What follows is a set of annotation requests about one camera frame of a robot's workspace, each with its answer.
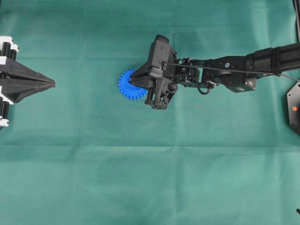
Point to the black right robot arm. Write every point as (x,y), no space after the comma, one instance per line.
(236,73)

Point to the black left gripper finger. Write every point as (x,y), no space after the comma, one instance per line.
(16,90)
(15,69)

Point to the black mounting rail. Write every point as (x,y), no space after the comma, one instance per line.
(296,5)

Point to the blue plastic gear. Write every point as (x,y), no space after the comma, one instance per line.
(128,90)

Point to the green table cloth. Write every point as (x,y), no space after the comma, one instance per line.
(82,154)

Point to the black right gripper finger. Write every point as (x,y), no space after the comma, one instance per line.
(142,72)
(143,82)

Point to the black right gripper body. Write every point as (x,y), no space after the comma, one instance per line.
(160,70)

